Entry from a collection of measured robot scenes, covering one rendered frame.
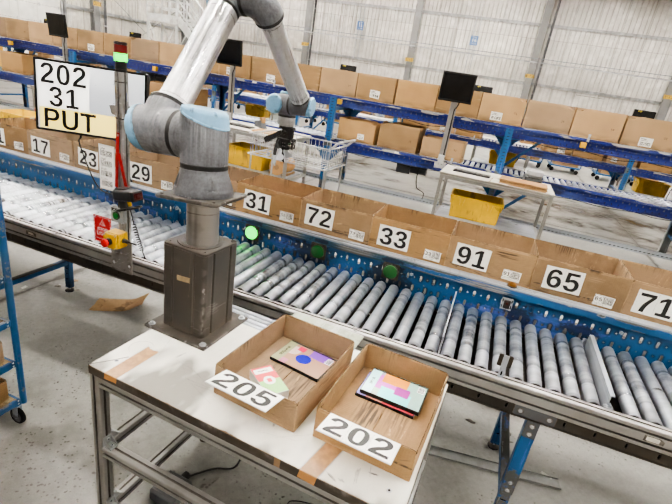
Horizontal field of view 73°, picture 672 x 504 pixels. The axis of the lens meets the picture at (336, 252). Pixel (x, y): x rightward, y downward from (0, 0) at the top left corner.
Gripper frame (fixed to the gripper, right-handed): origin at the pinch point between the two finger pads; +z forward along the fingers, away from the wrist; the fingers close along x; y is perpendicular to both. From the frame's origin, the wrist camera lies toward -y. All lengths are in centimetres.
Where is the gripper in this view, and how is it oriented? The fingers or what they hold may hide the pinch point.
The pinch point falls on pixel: (278, 162)
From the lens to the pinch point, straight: 249.5
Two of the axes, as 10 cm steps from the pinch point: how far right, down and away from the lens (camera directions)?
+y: 9.2, 2.7, -2.7
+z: -1.6, 9.2, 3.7
